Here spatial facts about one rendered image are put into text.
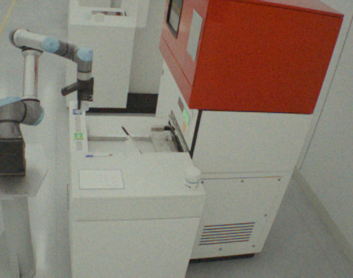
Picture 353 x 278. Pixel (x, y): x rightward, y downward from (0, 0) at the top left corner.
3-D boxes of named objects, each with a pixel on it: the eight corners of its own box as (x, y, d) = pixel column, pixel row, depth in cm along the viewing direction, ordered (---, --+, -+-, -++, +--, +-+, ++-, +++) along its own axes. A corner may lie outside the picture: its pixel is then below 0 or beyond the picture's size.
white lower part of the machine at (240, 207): (224, 188, 361) (247, 106, 317) (258, 260, 295) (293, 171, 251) (143, 191, 342) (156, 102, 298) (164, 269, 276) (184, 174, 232)
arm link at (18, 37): (4, 21, 212) (55, 32, 186) (19, 27, 221) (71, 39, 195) (-3, 41, 213) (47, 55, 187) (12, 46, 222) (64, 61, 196)
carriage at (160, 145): (161, 132, 260) (162, 128, 258) (174, 167, 230) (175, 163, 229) (149, 132, 258) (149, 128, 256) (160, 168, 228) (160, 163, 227)
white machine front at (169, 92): (160, 102, 299) (168, 50, 277) (188, 173, 233) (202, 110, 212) (156, 102, 298) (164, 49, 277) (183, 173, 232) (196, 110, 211)
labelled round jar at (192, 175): (195, 182, 204) (198, 166, 199) (199, 191, 198) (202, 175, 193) (181, 182, 202) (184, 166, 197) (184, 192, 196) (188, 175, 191)
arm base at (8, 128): (-11, 138, 195) (-10, 119, 197) (0, 143, 210) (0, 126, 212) (17, 137, 196) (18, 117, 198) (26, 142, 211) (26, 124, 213)
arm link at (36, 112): (11, 125, 213) (15, 32, 223) (32, 129, 225) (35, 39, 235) (24, 120, 207) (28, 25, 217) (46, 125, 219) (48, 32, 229)
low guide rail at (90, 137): (167, 139, 259) (168, 135, 258) (168, 141, 258) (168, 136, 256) (85, 138, 246) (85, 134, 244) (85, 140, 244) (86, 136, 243)
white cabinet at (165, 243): (148, 208, 326) (162, 117, 282) (176, 310, 248) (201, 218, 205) (66, 209, 308) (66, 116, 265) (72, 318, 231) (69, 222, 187)
